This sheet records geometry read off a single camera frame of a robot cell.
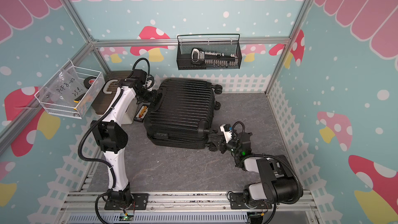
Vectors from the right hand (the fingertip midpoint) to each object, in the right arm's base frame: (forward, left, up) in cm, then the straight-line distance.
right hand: (213, 138), depth 86 cm
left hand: (+20, +34, +9) cm, 41 cm away
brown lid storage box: (+37, +65, +12) cm, 76 cm away
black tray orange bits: (+24, +48, -7) cm, 54 cm away
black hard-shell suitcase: (+7, +16, +12) cm, 21 cm away
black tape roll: (+20, +64, +26) cm, 72 cm away
